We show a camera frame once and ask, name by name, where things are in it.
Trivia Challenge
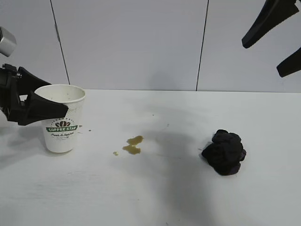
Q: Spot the dark purple cloth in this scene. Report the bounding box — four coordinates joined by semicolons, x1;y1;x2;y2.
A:
201;129;247;176

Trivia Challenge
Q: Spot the brown coffee puddle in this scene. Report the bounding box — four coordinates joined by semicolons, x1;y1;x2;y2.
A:
122;135;144;155

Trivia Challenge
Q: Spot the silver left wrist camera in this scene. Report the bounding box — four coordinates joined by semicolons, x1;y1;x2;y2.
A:
0;26;17;57

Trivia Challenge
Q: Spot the white Coffee Star paper cup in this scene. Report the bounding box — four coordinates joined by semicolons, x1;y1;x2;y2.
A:
34;84;86;153

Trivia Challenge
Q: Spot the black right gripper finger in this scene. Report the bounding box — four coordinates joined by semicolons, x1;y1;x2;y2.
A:
241;0;299;49
276;46;301;78

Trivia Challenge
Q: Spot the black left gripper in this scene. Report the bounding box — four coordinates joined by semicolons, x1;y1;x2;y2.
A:
0;63;69;126

